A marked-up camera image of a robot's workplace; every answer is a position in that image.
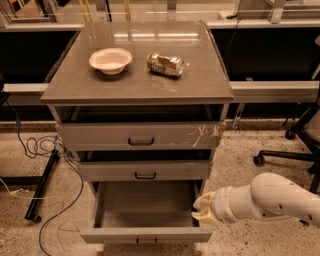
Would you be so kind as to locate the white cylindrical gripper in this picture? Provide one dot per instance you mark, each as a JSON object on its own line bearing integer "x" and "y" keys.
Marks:
{"x": 220, "y": 204}

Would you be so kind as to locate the grey bottom drawer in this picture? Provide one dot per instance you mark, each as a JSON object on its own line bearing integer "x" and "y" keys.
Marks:
{"x": 145, "y": 212}

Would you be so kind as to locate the grey drawer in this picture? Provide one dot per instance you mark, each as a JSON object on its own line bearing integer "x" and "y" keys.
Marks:
{"x": 145, "y": 212}
{"x": 145, "y": 170}
{"x": 140, "y": 136}

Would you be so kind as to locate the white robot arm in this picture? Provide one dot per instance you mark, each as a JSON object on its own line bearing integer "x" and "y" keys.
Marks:
{"x": 268, "y": 197}

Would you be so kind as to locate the grey middle drawer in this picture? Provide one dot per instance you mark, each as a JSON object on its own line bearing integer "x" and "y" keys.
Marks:
{"x": 145, "y": 170}

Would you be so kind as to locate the grey drawer cabinet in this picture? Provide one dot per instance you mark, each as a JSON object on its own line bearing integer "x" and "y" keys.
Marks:
{"x": 79, "y": 93}

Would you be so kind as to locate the grey top drawer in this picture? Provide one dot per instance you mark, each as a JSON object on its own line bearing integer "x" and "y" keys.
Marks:
{"x": 140, "y": 136}

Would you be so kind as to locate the crushed gold soda can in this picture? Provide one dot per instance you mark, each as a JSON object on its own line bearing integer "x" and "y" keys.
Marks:
{"x": 165, "y": 65}

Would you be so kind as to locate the black metal floor stand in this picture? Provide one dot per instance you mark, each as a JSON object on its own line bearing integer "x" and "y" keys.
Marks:
{"x": 39, "y": 182}

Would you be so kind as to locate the white paper bowl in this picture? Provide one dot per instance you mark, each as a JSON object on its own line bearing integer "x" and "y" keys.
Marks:
{"x": 110, "y": 61}

